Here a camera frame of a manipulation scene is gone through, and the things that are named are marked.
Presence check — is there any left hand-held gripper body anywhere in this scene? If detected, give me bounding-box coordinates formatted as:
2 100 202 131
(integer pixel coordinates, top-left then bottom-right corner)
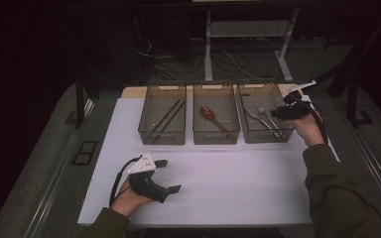
126 152 171 204

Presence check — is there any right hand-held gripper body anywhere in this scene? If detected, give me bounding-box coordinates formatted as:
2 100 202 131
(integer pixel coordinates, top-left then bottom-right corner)
271 79 318 121

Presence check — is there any clear grey storage bin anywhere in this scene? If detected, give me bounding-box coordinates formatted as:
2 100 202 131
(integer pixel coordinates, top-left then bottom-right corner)
137 82 188 146
236 79 297 145
191 81 241 146

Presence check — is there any brown wooden spoon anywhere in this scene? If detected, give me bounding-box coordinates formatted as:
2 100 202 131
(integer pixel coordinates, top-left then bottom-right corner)
200 105 230 133

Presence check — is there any person's left hand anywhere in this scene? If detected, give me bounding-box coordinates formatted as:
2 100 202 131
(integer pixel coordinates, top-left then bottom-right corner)
109 179 155 218

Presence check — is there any black metal stand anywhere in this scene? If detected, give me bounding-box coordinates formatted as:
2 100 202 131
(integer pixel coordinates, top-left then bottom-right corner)
63 70 95 130
302 9 375 129

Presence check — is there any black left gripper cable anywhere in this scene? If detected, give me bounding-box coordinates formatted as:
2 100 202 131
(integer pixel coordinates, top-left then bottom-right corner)
108 155 143 207

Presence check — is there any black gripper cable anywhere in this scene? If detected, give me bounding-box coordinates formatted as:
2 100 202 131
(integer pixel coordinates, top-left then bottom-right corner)
108 155 143 207
299 98 330 146

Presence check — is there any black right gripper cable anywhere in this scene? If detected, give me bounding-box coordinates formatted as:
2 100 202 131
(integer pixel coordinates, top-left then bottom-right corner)
299 98 330 146

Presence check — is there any tangle of floor cables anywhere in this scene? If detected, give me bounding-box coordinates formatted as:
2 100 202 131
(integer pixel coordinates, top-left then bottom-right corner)
133 34 262 83

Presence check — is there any white metal desk frame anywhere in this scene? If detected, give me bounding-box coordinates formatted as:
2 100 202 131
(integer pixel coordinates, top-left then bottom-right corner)
203 8 301 83

